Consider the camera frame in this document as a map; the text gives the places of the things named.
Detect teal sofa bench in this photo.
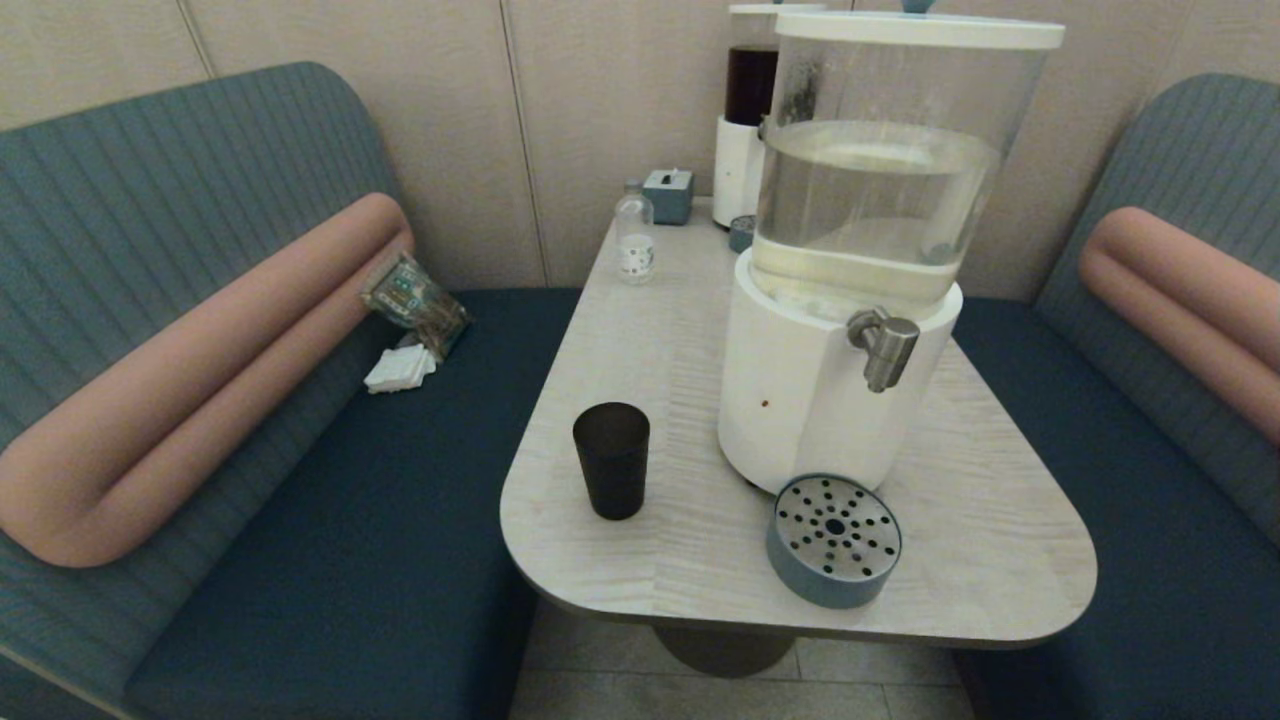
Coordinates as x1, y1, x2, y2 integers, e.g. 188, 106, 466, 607
950, 72, 1280, 720
0, 60, 583, 720

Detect dispenser with dark drink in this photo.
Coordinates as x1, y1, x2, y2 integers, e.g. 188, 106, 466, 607
712, 2, 829, 229

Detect round table pedestal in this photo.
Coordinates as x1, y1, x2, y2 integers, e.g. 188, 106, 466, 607
652, 625, 799, 679

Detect green snack packet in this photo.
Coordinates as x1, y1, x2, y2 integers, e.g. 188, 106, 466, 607
361, 252, 471, 361

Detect metal dispenser tap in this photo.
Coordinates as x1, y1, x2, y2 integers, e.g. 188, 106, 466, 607
847, 307, 921, 394

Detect small clear bottle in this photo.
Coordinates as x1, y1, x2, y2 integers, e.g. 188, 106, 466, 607
614, 180, 656, 287

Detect white folded napkins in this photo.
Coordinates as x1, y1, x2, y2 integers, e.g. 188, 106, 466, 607
363, 343, 438, 395

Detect dark brown plastic cup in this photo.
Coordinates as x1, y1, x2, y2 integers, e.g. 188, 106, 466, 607
573, 402, 651, 521

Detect pink bolster cushion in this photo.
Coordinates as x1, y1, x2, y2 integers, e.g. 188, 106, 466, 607
1077, 207, 1280, 446
0, 192, 416, 569

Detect blue round perforated drip tray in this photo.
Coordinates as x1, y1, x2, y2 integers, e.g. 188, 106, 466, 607
766, 473, 903, 610

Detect large white water dispenser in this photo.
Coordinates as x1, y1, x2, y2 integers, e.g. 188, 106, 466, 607
717, 0, 1066, 496

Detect blue-grey tissue box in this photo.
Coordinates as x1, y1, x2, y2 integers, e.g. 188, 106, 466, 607
642, 168, 695, 226

